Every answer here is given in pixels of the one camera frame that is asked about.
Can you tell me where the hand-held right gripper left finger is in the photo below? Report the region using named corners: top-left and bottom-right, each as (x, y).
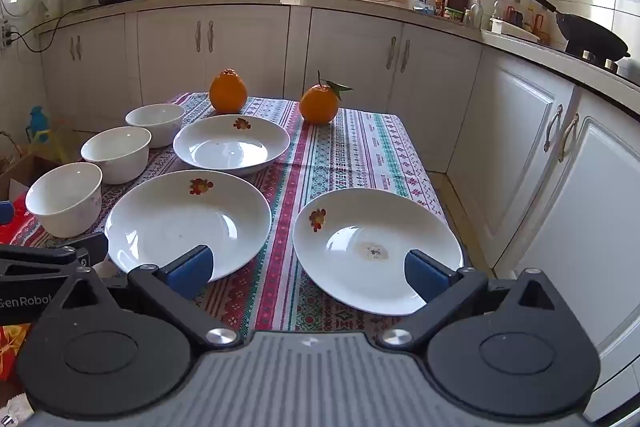
top-left (37, 245), bottom-right (246, 354)

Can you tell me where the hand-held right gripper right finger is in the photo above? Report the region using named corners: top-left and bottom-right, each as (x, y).
top-left (375, 250), bottom-right (576, 353)

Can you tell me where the white ceramic bowl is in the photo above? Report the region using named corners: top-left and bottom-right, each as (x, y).
top-left (81, 126), bottom-right (152, 185)
top-left (125, 103), bottom-right (187, 148)
top-left (25, 162), bottom-right (104, 239)

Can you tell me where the white plate with fruit print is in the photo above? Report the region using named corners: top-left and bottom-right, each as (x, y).
top-left (173, 114), bottom-right (292, 178)
top-left (292, 188), bottom-right (465, 317)
top-left (104, 170), bottom-right (273, 283)

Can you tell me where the cardboard box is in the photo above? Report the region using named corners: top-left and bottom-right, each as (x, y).
top-left (0, 152), bottom-right (56, 202)

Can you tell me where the red patterned packaging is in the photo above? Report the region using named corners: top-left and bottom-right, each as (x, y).
top-left (0, 324), bottom-right (33, 383)

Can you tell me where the blue toy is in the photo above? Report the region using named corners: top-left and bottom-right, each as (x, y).
top-left (26, 106), bottom-right (51, 142)

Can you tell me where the striped patterned tablecloth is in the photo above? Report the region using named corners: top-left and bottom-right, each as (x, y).
top-left (0, 92), bottom-right (448, 343)

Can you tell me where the orange with knobbed top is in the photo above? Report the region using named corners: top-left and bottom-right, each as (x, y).
top-left (209, 68), bottom-right (249, 114)

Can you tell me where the orange with green leaf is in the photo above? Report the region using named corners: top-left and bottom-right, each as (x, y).
top-left (299, 69), bottom-right (354, 125)

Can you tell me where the white rectangular tray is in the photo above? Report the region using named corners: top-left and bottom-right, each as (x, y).
top-left (490, 18), bottom-right (541, 42)

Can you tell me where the gas stove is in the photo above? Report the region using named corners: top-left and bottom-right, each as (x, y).
top-left (565, 47), bottom-right (640, 82)

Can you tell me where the black wok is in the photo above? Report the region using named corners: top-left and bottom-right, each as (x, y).
top-left (516, 0), bottom-right (632, 60)

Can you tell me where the orange jug with red handle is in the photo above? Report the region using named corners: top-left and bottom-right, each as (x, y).
top-left (531, 12), bottom-right (552, 46)

